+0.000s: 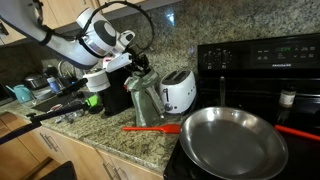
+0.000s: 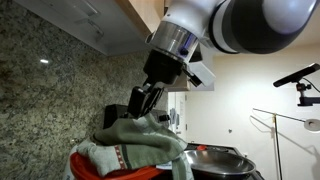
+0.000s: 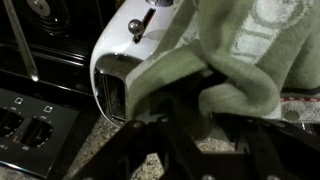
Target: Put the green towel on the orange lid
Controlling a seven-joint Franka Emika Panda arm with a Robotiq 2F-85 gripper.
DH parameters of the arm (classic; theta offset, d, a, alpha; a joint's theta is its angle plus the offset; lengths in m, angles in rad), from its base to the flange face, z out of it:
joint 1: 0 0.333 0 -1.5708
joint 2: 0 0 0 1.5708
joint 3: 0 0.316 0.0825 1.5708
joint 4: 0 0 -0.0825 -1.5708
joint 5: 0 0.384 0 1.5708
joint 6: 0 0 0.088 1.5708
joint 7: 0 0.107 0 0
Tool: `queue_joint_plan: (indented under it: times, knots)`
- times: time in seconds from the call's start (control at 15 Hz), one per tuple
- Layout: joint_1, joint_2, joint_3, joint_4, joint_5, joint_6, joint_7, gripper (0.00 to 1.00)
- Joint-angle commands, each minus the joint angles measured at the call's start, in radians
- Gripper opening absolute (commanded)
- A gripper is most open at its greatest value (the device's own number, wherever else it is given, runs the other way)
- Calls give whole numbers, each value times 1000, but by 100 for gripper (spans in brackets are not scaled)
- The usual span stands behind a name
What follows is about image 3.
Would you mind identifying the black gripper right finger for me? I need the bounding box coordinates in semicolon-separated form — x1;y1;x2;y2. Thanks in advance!
213;113;320;180

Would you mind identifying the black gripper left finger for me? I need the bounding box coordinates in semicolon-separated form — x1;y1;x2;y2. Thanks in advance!
71;116;201;180

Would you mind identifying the green patterned towel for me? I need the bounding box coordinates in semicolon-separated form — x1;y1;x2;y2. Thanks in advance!
124;0;320;141

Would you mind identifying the black electric stove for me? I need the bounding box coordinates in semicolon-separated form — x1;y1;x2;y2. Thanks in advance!
0;0;128;180

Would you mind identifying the white chrome toaster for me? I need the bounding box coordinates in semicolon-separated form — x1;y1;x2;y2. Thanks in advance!
89;0;201;129

